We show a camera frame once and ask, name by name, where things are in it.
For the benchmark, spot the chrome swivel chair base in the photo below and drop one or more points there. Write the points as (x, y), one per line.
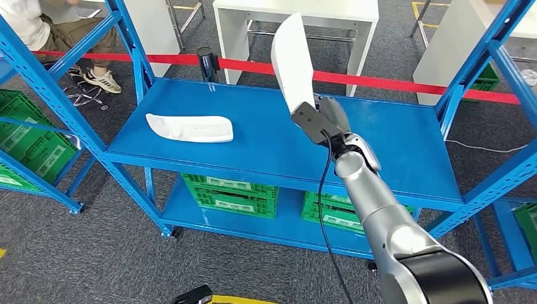
(84, 96)

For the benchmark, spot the person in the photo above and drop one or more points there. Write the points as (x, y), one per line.
(25, 21)

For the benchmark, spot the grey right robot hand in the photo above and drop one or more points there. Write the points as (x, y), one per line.
(335, 117)

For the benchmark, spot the pale round object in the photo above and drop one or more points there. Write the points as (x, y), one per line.
(529, 77)

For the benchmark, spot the blue metal shelf rack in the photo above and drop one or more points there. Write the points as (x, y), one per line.
(42, 184)
(251, 134)
(507, 235)

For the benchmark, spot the red barrier belt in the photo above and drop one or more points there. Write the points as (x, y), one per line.
(377, 82)
(168, 59)

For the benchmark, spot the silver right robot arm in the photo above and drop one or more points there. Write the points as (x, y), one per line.
(377, 210)

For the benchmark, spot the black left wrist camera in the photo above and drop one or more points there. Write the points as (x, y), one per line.
(193, 296)

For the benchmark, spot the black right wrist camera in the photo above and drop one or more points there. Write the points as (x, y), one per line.
(312, 121)

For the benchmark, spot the white curved plastic part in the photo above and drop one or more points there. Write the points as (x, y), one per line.
(189, 128)
(293, 63)

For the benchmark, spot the chrome table legs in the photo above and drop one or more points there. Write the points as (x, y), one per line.
(420, 19)
(175, 23)

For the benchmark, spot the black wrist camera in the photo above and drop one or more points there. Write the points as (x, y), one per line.
(312, 121)
(193, 296)

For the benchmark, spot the black stanchion post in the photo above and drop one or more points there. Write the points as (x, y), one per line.
(207, 63)

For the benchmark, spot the yellow floor tape square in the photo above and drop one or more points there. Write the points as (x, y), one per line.
(243, 300)
(2, 253)

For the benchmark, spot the white table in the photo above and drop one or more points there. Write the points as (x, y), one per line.
(335, 10)
(444, 50)

